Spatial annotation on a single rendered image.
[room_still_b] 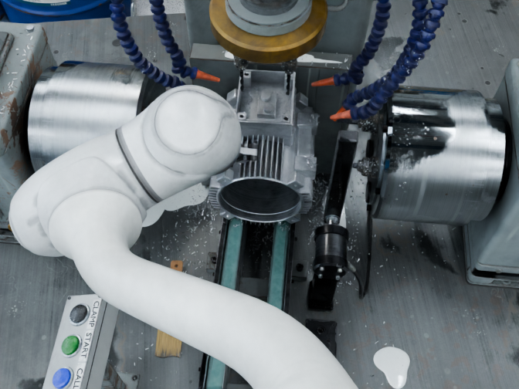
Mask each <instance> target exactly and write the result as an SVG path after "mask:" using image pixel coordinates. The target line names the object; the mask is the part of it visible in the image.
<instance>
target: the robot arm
mask: <svg viewBox="0 0 519 389"><path fill-rule="evenodd" d="M257 154H258V144H255V143H252V144H244V145H242V144H241V127H240V124H239V119H238V117H237V116H236V113H235V111H234V110H233V108H232V107H231V106H230V105H229V103H228V102H227V101H226V100H225V99H223V98H222V97H221V96H220V95H219V94H217V93H215V92H213V91H212V90H209V89H207V88H205V87H202V86H195V85H184V86H177V87H175V88H173V89H170V90H168V91H166V92H165V93H163V94H161V95H160V96H159V97H158V98H157V99H156V100H155V101H153V102H152V103H151V104H150V105H149V106H148V107H147V108H146V109H145V110H144V111H143V112H141V113H140V114H139V115H137V116H136V117H135V118H134V119H132V120H130V121H129V122H127V123H126V124H124V125H123V126H121V127H119V128H117V129H116V130H113V131H111V132H110V133H108V134H104V135H102V136H99V137H95V138H93V139H91V140H88V141H87V142H85V143H83V144H81V145H79V146H77V147H75V148H73V149H72V150H70V151H67V152H66V153H65V154H62V155H61V156H59V157H58V158H56V159H55V160H53V161H51V162H49V163H48V164H47V165H45V166H44V167H42V168H40V169H39V170H38V171H37V172H36V173H34V174H33V175H32V176H31V177H30V178H29V179H28V180H27V181H26V182H25V183H24V184H23V185H22V186H21V187H20V188H19V190H17V192H16V193H15V195H14V197H13V198H12V200H11V204H10V211H9V215H8V218H9V223H10V226H11V229H12V232H13V234H14V236H15V237H16V239H17V240H18V242H19V243H20V244H21V245H22V246H23V247H24V248H26V249H28V250H29V251H30V252H32V253H34V254H37V255H43V256H52V257H59V256H66V257H67V258H70V259H73V261H74V262H75V264H76V267H77V269H78V271H79V272H80V275H81V276H82V278H83V279H84V281H85V282H86V284H87V285H88V286H89V287H90V288H91V289H92V290H93V291H94V292H95V293H96V294H97V295H98V296H99V297H100V298H102V299H103V300H105V301H106V302H108V303H109V304H110V305H112V306H115V307H116V308H118V309H119V310H122V311H124V312H125V313H127V314H129V315H131V316H133V317H135V318H137V319H139V320H141V321H143V322H145V323H147V324H149V325H151V326H153V327H155V328H157V329H159V330H161V331H163V332H165V333H167V334H169V335H171V336H172V337H174V338H176V339H178V340H180V341H182V342H184V343H186V344H188V345H190V346H192V347H194V348H196V349H198V350H200V351H202V352H204V353H206V354H208V355H210V356H212V357H214V358H216V359H217V360H220V361H222V362H223V363H224V364H226V365H228V366H229V367H231V368H232V369H233V370H235V371H236V372H237V373H239V374H240V375H241V376H242V377H244V378H245V379H246V380H247V381H248V383H249V384H250V385H251V386H252V388H253V389H358V388H357V386H356V385H355V383H354V381H353V380H352V379H351V378H350V376H349V375H348V373H347V372H346V371H345V369H344V368H343V367H342V366H341V364H340V363H339V362H338V360H337V359H336V358H335V357H334V355H333V354H332V353H331V352H330V351H329V349H327V348H326V347H325V345H324V344H323V343H322V342H321V341H320V340H319V339H318V338H317V337H316V336H315V335H314V334H312V332H310V331H309V330H308V329H307V328H306V327H305V326H304V325H302V324H301V323H299V322H298V321H297V320H295V319H294V318H293V317H292V316H290V315H288V314H286V313H285V312H283V311H282V310H279V309H278V308H276V307H275V306H272V305H270V304H268V303H265V302H263V301H262V300H260V299H257V298H255V297H252V296H249V295H246V294H244V293H241V292H238V291H235V290H233V289H230V288H227V287H224V286H220V285H218V284H215V283H213V282H209V281H206V280H204V279H200V278H198V277H195V276H191V275H189V274H186V273H183V272H179V271H177V270H174V269H170V268H168V267H166V266H162V265H159V264H157V263H154V262H150V261H148V260H146V259H142V258H140V257H138V256H136V255H134V254H133V253H132V252H131V251H130V248H131V247H132V246H133V245H134V243H135V242H136V241H137V240H138V238H139V236H140V233H141V229H142V223H143V221H144V220H145V219H146V217H147V210H148V209H149V208H151V207H153V206H154V205H156V204H157V203H159V202H161V201H163V200H165V199H166V198H169V197H171V196H172V195H175V194H177V193H178V192H180V191H184V190H185V189H187V188H190V187H192V186H194V185H196V184H199V183H202V182H203V181H207V180H208V179H210V177H211V176H213V175H217V174H221V173H223V172H224V171H227V170H228V169H229V168H231V167H233V164H234V163H235V162H236V163H238V164H243V163H246V162H248V161H257Z"/></svg>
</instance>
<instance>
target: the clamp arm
mask: <svg viewBox="0 0 519 389"><path fill-rule="evenodd" d="M357 146H358V132H357V131H349V130H339V131H338V138H337V142H336V147H335V152H334V159H333V164H332V169H331V177H330V182H329V186H328V191H327V200H326V204H325V209H324V223H327V221H328V217H329V220H331V221H332V220H334V217H336V218H335V221H336V222H337V221H338V224H340V220H341V215H342V211H343V207H344V201H345V197H346V194H347V189H348V184H349V180H350V176H351V170H352V166H353V163H354V156H355V153H356V149H357Z"/></svg>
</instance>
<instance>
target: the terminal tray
mask: <svg viewBox="0 0 519 389"><path fill-rule="evenodd" d="M243 79H244V92H243V93H242V91H241V90H240V87H241V84H240V80H241V77H239V89H238V96H237V102H236V116H237V117H238V119H239V124H240V127H241V142H242V139H243V136H244V141H247V136H249V140H252V139H253V135H254V140H257V136H258V135H259V140H262V139H263V135H264V140H267V139H268V136H269V139H270V140H271V141H273V137H274V141H275V142H277V141H278V137H279V138H280V143H283V138H284V144H285V145H287V146H289V147H290V146H291V145H293V132H294V118H295V106H296V91H297V88H296V87H295V79H296V73H295V72H293V73H292V74H291V75H290V95H289V96H287V95H286V92H287V75H286V73H285V72H282V71H268V70H254V69H246V70H244V71H243ZM257 85H258V87H256V86H257ZM254 87H256V88H255V89H254ZM256 89H257V90H258V91H259V92H256V91H257V90H256ZM248 91H249V93H247V92H248ZM273 91H274V92H273ZM283 91H284V92H283ZM276 93H278V94H279V95H277V94H276ZM284 94H285V95H284ZM249 95H250V96H251V97H252V99H251V97H250V96H249ZM254 98H255V99H254ZM276 98H277V99H278V100H279V101H277V100H276ZM289 98H290V99H289ZM247 100H248V102H247ZM251 100H252V101H251ZM257 100H258V103H257ZM250 101H251V102H250ZM253 101H254V102H253ZM285 103H287V104H288V105H287V104H285ZM248 104H249V105H248ZM243 105H244V106H243ZM281 105H282V106H281ZM286 106H287V107H286ZM249 107H250V108H249ZM284 107H285V108H284ZM256 108H257V109H256ZM281 108H282V109H281ZM248 111H249V112H248ZM283 111H285V112H283ZM244 112H245V113H244ZM277 112H278V113H277ZM287 112H288V113H287ZM284 113H285V114H286V113H287V115H285V114H284ZM275 114H276V115H275ZM282 114H283V115H282ZM288 114H289V116H288ZM249 115H250V116H251V117H250V116H249ZM280 116H281V117H280ZM246 117H248V118H249V119H246ZM275 117H276V118H275ZM279 117H280V118H279ZM257 118H259V119H257ZM272 118H273V121H272ZM268 119H269V120H268ZM267 120H268V121H267ZM281 121H282V122H281Z"/></svg>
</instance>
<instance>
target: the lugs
mask: <svg viewBox="0 0 519 389"><path fill-rule="evenodd" d="M237 96H238V90H237V89H234V90H232V91H231V92H229V93H227V99H226V101H227V102H228V103H229V104H230V105H232V106H233V107H234V106H235V105H236V102H237ZM295 107H296V108H298V109H299V110H303V109H304V108H306V107H308V98H307V97H306V96H305V95H303V94H302V93H301V92H299V93H297V94H296V106H295ZM233 175H234V171H233V170H232V169H230V168H229V169H228V170H227V171H224V172H223V173H221V174H217V175H216V181H217V182H219V183H220V184H222V185H226V184H228V183H230V182H232V181H233ZM304 179H305V177H304V176H303V175H302V174H300V173H299V172H297V171H294V172H292V173H290V174H288V175H287V185H289V186H291V187H292V188H293V189H295V190H297V189H300V188H302V187H304ZM220 215H221V216H222V217H224V218H226V219H228V220H229V219H231V218H235V217H234V216H232V215H230V214H229V213H227V212H226V211H224V210H223V209H221V208H220ZM285 221H287V222H289V223H290V224H293V223H295V222H298V221H300V214H297V215H295V216H293V217H292V218H289V219H287V220H285Z"/></svg>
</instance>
